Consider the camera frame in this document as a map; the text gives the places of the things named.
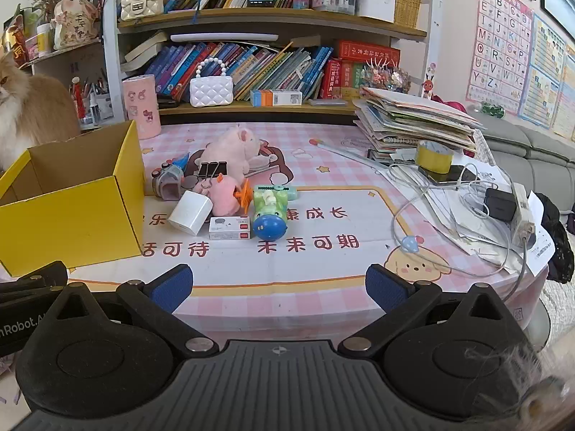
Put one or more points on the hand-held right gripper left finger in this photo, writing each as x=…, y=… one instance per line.
x=173, y=288

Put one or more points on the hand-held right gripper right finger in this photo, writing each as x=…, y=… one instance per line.
x=386, y=288

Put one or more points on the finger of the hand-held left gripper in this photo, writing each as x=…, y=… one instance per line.
x=40, y=278

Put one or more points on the yellow cardboard box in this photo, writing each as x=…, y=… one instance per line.
x=72, y=224

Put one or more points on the white charger cube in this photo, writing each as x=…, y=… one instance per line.
x=191, y=211

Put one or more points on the small white red box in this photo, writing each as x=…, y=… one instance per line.
x=229, y=228

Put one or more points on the pink plush duck toy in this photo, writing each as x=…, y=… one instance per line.
x=224, y=197

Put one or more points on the small orange fan toy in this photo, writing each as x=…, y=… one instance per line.
x=243, y=197

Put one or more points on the green blue plastic toy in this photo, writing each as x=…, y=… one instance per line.
x=269, y=215

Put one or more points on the black binder clip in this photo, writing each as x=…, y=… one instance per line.
x=211, y=169

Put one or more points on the pink plush pig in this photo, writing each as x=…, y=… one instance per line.
x=233, y=146

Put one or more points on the pink printed table mat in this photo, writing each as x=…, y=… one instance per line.
x=337, y=269

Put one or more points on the loose white papers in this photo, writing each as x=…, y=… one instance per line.
x=471, y=238

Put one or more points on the dark smartphone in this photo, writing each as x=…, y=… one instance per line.
x=458, y=175

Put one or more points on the yellow tape roll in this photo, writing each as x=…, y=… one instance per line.
x=433, y=159

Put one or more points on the black power adapter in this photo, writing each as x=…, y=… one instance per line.
x=499, y=204

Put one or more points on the white power strip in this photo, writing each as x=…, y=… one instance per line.
x=523, y=215

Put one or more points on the fluffy orange white cat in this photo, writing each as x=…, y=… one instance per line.
x=27, y=112

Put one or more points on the stack of papers and booklets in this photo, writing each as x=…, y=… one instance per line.
x=413, y=121

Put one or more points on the grey fuzzy tuft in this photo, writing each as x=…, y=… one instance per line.
x=534, y=381

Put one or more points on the black cloth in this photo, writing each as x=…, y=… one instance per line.
x=559, y=238

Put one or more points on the brush and pen rack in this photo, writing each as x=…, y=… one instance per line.
x=92, y=103

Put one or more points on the pink cartoon cylinder container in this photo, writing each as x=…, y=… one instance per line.
x=141, y=107

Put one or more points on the magenta cloth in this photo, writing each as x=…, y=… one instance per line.
x=451, y=105

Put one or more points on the white quilted pearl handbag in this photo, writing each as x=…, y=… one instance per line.
x=211, y=92

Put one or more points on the red cartoon figure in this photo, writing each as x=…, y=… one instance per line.
x=430, y=89

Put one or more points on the grey sofa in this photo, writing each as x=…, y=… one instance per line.
x=539, y=152

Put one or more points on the green bottle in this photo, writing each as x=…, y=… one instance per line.
x=492, y=110

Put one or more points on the sparkly toy crown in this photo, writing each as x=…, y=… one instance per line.
x=386, y=76

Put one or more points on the orange blue medicine box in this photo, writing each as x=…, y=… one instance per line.
x=276, y=98

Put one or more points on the red dictionaries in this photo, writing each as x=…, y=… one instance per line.
x=355, y=63

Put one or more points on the white side shelf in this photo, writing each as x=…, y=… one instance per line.
x=110, y=54

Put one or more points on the white jar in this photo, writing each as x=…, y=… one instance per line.
x=45, y=40

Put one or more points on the red gold ornament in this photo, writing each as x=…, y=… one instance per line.
x=13, y=38

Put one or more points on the white flat tablet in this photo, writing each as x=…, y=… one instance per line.
x=224, y=37

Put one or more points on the rabbit figurine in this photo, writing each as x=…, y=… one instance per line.
x=74, y=22

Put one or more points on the white pen holder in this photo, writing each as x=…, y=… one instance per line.
x=375, y=6

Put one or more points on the wooden bookshelf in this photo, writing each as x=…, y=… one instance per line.
x=287, y=13

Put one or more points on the yellow wall poster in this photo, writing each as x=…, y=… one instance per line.
x=567, y=98

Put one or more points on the blue bordered wall poster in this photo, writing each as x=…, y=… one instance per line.
x=541, y=76

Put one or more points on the alphabet wall poster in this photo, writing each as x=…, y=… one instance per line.
x=498, y=45

